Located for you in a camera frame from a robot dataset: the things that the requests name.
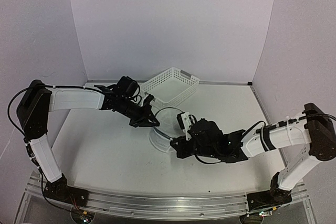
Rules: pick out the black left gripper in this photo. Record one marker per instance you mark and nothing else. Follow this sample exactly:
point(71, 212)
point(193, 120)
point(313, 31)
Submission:
point(143, 120)

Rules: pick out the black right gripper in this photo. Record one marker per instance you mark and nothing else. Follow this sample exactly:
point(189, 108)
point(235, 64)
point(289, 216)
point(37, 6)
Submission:
point(182, 151)

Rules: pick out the white mesh laundry bag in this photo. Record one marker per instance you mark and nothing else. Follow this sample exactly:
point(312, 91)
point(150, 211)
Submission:
point(169, 129)

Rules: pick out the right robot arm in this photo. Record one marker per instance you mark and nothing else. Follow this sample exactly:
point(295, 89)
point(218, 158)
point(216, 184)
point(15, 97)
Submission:
point(313, 129)

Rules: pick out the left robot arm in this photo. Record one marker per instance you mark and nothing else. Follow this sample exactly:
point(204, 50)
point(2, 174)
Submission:
point(40, 99)

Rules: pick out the white plastic basket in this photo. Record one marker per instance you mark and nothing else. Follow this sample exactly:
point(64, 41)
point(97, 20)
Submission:
point(170, 88)

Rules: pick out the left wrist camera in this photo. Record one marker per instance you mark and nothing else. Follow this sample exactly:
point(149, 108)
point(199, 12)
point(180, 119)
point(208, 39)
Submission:
point(147, 100)

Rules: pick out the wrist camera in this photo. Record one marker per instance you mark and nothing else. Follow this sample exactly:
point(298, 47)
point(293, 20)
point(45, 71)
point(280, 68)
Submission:
point(185, 121)
point(147, 100)

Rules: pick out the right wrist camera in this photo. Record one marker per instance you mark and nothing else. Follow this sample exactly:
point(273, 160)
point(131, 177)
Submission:
point(185, 121)

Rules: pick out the aluminium front rail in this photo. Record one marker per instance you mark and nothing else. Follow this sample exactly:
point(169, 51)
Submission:
point(167, 207)

